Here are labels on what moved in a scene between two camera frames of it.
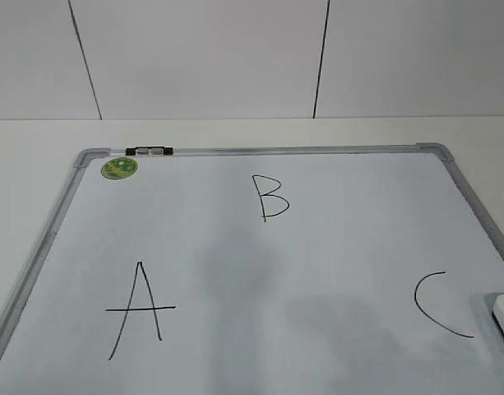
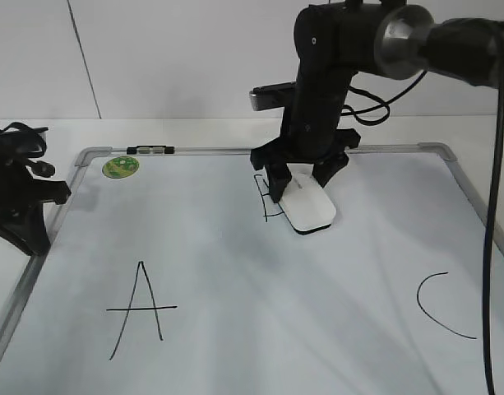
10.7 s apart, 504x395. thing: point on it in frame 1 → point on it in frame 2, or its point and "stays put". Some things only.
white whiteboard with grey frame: (328, 269) stays put
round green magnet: (118, 168) stays put
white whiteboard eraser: (503, 310) → (305, 203)
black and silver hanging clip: (149, 151) stays put
